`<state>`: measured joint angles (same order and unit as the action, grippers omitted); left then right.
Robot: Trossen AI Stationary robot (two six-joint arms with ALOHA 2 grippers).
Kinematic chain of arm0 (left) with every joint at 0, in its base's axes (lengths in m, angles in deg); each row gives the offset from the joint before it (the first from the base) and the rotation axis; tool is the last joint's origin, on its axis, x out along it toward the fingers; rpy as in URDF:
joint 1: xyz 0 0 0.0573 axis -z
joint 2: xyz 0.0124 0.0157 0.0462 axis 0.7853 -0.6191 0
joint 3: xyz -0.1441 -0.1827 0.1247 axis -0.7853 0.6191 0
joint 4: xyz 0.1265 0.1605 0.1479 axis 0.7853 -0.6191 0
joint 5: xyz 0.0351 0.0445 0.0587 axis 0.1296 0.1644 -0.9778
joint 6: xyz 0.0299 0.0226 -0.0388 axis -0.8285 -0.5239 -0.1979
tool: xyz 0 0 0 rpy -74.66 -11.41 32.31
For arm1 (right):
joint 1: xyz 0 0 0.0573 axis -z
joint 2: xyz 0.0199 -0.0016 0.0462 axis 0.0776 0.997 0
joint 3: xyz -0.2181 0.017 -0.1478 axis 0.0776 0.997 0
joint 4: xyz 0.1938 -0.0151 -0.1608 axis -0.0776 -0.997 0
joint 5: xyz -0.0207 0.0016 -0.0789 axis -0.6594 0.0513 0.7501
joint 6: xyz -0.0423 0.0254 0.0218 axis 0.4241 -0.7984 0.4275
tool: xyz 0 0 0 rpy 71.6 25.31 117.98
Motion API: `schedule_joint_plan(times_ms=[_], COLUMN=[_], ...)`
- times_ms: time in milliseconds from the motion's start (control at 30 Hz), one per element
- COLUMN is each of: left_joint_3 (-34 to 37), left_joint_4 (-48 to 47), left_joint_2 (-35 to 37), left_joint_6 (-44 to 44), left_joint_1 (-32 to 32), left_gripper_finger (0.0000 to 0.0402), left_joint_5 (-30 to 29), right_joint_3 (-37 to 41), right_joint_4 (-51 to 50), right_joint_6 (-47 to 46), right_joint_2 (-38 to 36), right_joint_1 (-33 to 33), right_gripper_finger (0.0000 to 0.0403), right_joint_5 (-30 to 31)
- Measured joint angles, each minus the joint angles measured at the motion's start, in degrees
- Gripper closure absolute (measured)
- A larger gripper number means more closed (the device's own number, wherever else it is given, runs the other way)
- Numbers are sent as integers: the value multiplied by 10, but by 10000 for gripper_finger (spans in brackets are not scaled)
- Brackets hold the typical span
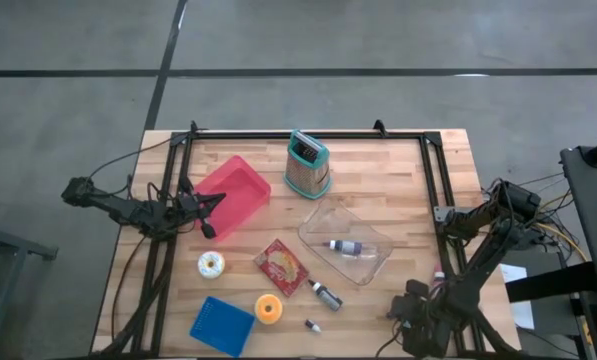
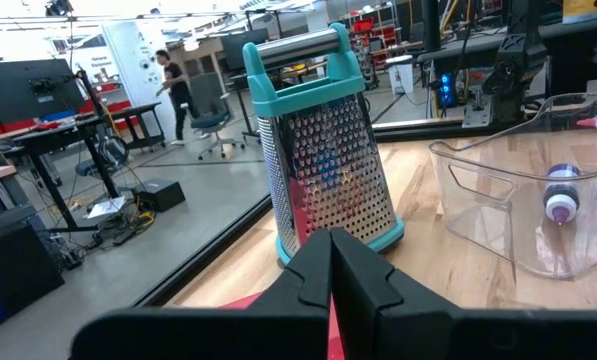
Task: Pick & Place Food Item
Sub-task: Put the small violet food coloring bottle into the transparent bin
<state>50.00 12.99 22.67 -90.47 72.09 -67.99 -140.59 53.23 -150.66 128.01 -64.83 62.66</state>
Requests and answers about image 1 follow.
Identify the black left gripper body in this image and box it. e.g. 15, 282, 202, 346
175, 191, 205, 223

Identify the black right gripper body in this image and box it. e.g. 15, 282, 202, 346
389, 293, 452, 358

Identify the white sprinkled donut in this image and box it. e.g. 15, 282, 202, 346
196, 250, 227, 280

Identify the red snack packet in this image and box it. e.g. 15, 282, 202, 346
252, 237, 311, 299

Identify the black food colouring bottle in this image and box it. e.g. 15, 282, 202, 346
306, 278, 344, 313

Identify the purple food colouring bottle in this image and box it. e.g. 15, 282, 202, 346
322, 239, 378, 258

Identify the pink plastic bin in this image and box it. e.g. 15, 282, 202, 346
192, 154, 273, 242

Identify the white paper sheet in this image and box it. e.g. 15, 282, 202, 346
499, 262, 536, 332

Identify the blue plastic basket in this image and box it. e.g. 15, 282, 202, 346
188, 295, 257, 359

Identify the teal steel box grater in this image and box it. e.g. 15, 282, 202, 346
282, 128, 334, 202

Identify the clear plastic bin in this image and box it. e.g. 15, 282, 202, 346
297, 196, 396, 288

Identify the grey metal stand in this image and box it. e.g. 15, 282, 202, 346
0, 218, 60, 351

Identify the black aluminium table frame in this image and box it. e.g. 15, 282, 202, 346
129, 119, 480, 359

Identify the yellow cable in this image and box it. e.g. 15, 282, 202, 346
536, 220, 590, 263

